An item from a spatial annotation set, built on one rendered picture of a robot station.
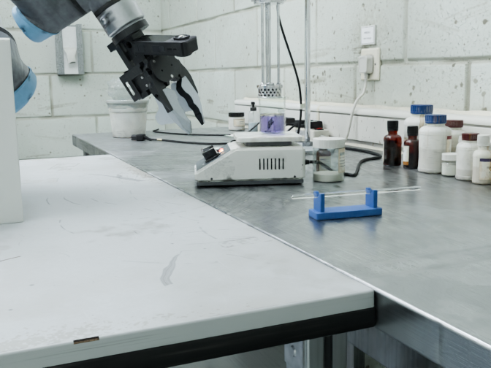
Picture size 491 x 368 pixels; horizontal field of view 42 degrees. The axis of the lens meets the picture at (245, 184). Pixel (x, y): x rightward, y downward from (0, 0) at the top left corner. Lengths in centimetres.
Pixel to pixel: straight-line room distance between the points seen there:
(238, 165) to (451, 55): 62
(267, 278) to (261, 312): 8
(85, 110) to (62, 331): 307
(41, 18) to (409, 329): 84
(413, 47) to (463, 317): 117
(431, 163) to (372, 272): 68
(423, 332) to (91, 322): 27
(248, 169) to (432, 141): 38
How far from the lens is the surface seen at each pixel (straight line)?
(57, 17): 118
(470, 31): 151
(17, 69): 118
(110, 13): 116
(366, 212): 91
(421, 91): 163
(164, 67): 116
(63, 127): 356
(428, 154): 131
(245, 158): 115
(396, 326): 60
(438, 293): 61
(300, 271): 66
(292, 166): 116
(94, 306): 59
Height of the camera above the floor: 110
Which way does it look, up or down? 10 degrees down
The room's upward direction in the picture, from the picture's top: 1 degrees counter-clockwise
